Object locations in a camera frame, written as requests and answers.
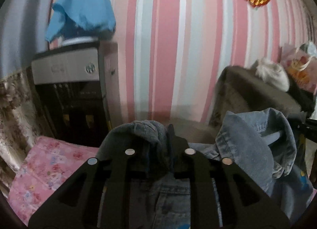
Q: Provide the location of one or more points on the blue denim hooded jacket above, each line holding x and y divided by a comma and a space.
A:
266, 145

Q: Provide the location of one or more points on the blue cloth cover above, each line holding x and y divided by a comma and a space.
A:
78, 18

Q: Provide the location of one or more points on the pink floral bed sheet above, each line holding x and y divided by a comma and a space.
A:
47, 166

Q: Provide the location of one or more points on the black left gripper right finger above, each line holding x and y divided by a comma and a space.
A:
222, 194

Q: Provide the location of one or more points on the grey cabinet appliance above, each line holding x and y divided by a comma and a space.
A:
78, 87

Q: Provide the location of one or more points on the black garment on sofa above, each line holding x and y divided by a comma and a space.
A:
304, 98

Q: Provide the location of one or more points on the floral patterned curtain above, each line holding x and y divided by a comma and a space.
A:
19, 127

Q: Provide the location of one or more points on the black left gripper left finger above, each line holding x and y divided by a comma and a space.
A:
108, 191

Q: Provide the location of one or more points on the dark brown covered sofa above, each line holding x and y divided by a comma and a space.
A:
239, 90

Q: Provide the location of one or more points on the white folded garment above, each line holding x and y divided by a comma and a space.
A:
272, 74

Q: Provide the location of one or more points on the floral paper gift bag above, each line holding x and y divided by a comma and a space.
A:
301, 65

